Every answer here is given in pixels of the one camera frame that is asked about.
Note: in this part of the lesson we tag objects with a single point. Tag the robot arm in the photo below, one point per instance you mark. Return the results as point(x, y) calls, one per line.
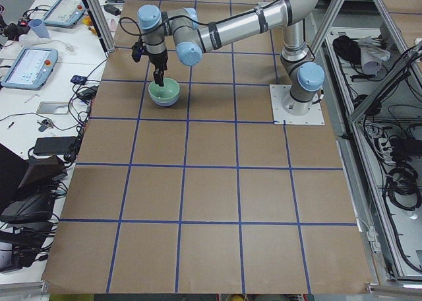
point(192, 39)

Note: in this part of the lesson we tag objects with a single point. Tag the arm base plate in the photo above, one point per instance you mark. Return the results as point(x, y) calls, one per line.
point(287, 111)

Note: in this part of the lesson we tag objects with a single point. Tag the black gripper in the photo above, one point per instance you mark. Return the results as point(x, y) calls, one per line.
point(158, 61)

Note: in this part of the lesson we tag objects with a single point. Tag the light blue plastic cup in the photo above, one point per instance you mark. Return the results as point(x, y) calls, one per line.
point(39, 28)

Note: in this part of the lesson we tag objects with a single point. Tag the teach pendant near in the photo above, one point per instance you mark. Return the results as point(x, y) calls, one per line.
point(31, 69)

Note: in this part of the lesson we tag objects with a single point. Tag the teach pendant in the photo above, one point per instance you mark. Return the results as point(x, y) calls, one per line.
point(64, 13)
point(31, 69)

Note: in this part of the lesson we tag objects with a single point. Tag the blue bowl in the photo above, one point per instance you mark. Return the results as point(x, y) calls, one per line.
point(165, 101)

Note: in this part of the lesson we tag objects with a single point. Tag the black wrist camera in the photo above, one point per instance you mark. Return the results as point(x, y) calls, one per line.
point(137, 51)

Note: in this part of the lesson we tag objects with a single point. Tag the green bowl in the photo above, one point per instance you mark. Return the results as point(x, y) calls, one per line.
point(170, 88)

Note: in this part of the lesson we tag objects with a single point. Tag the aluminium frame post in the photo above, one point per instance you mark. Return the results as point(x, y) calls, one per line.
point(97, 16)

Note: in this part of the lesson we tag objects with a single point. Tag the black power adapter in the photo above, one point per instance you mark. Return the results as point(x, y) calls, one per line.
point(112, 10)

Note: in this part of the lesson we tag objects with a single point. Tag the teach pendant far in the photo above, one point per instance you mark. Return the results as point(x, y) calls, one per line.
point(64, 13)

